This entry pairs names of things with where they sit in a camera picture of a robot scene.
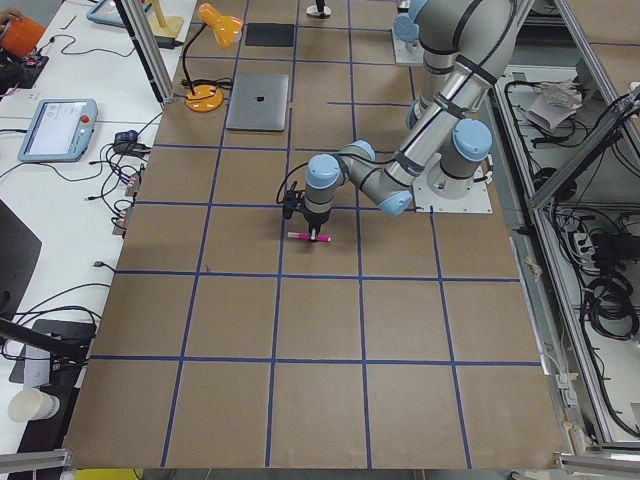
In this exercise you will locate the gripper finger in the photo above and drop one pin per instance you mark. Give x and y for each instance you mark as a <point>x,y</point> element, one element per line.
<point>314,234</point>

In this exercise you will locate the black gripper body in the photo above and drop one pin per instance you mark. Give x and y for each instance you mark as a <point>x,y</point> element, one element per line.
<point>316,218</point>

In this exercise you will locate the pink highlighter pen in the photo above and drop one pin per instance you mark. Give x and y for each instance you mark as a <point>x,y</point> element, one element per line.
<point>305,237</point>

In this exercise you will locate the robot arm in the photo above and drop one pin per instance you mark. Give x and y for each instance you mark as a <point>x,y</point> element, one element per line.
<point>467,46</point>
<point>437,67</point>

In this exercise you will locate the black mousepad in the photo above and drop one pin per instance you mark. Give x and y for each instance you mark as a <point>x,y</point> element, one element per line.
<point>270,35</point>

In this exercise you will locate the grey closed laptop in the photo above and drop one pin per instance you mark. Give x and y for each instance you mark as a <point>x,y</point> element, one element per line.
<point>258,102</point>

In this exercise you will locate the orange desk lamp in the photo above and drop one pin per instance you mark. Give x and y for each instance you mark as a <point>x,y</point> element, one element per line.
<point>205,87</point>

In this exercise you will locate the black power adapter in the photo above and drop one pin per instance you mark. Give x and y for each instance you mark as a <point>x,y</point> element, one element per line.
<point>165,42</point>

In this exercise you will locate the wooden stand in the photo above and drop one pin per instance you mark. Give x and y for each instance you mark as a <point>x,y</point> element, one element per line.
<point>163,25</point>

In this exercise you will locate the blue teach pendant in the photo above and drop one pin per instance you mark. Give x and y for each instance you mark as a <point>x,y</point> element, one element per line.
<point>60,131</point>
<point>105,12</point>

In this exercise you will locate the white paper cup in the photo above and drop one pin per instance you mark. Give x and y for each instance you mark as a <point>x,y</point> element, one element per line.
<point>32,404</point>

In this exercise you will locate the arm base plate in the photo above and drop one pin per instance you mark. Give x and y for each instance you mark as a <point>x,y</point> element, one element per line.
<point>435,193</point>
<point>406,53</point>

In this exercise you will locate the aluminium frame post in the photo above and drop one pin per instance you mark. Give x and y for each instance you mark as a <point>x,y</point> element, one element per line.
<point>139,30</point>

